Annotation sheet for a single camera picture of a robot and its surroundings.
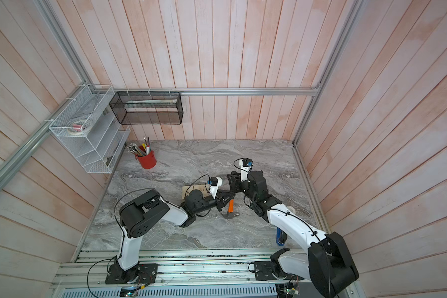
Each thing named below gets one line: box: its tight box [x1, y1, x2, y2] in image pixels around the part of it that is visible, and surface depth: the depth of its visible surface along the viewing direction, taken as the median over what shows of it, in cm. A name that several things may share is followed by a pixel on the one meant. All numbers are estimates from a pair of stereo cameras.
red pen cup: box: [135, 150, 158, 170], surface depth 109 cm
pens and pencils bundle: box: [127, 136, 151, 157], surface depth 103 cm
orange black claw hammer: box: [220, 198, 240, 220], surface depth 88 cm
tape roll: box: [67, 119, 93, 136], surface depth 75 cm
